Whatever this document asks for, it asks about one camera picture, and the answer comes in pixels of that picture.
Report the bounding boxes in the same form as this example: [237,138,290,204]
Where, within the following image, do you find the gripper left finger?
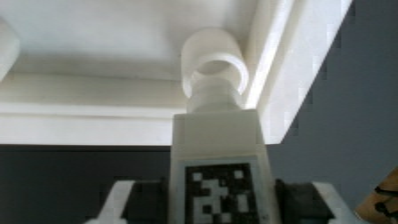
[86,180,168,224]

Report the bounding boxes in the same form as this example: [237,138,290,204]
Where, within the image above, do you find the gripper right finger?
[276,180,363,224]

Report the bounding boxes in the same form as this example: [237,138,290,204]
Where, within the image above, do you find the white table leg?
[168,78,282,224]

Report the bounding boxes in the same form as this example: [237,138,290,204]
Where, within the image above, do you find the white square tabletop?
[0,0,354,145]

